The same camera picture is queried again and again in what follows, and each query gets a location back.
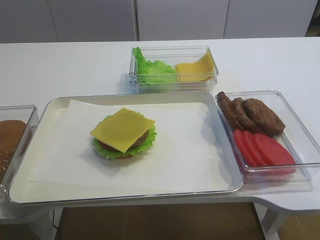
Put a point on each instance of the red tomato slice middle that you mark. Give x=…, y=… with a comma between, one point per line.
x=252, y=149

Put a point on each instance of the sesame bun top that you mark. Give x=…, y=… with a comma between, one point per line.
x=5, y=160

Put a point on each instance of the yellow cheese slices in box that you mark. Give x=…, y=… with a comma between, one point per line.
x=201, y=70

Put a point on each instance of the brown patty on burger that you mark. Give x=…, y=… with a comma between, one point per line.
x=140, y=140

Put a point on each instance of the smooth orange bun bottom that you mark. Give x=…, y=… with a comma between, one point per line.
x=11, y=132

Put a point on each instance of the clear box lettuce cheese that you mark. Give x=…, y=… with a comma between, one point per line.
x=172, y=56

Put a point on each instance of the red tomato slice left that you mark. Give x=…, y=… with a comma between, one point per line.
x=243, y=148

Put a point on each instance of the bottom bun of burger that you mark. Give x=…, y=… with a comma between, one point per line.
x=124, y=156

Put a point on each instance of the silver metal tray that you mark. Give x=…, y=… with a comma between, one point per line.
x=24, y=191

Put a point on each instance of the clear box patties tomatoes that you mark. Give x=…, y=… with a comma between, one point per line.
x=295, y=138

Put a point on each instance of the green lettuce on burger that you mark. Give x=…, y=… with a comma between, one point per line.
x=110, y=155

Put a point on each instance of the green lettuce leaf in box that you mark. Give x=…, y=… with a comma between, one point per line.
x=153, y=71

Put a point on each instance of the brown patty right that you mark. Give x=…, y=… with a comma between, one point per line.
x=263, y=116

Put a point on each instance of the red tomato slice right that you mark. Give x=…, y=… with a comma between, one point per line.
x=272, y=151

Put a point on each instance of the brown patty middle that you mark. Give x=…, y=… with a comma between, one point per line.
x=242, y=117

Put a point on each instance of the red tomato slice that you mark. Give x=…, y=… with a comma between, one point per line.
x=243, y=148
x=272, y=151
x=252, y=149

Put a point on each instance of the clear box of buns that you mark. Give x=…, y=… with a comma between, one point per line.
x=28, y=114

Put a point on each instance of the brown patty left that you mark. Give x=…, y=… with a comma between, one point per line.
x=225, y=105

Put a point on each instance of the yellow cheese slice on burger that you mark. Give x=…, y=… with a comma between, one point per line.
x=122, y=129

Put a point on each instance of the white paper liner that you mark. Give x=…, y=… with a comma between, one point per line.
x=183, y=158

